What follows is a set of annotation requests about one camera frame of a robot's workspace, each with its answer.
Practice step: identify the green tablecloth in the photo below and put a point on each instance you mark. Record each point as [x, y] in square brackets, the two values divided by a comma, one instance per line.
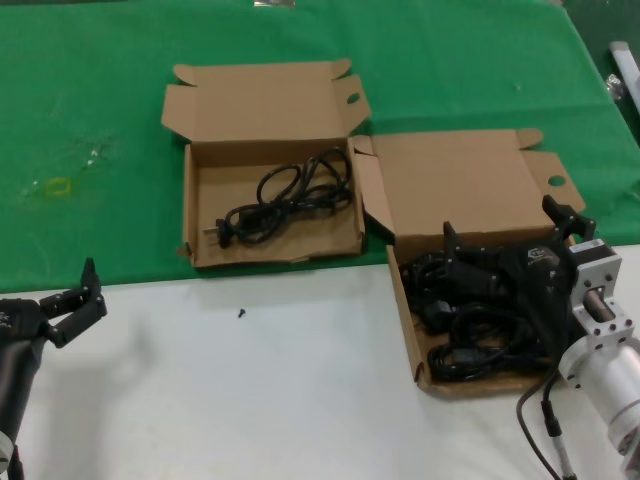
[100, 75]

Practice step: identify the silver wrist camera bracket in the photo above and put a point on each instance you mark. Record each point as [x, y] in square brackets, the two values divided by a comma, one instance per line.
[597, 280]

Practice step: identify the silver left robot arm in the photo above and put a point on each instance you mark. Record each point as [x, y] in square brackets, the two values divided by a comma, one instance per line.
[4, 445]

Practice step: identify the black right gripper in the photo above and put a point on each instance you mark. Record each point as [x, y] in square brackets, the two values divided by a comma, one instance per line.
[540, 270]

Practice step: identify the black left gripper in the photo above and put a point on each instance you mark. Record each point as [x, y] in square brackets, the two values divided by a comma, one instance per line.
[20, 350]

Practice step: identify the white bar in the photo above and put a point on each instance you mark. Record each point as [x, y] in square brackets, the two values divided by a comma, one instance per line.
[627, 65]

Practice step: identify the silver metal clip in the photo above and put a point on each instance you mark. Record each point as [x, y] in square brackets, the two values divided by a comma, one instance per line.
[614, 85]
[272, 3]

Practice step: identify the open brown cardboard box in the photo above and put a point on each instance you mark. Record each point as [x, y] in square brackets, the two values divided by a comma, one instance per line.
[270, 100]
[450, 185]

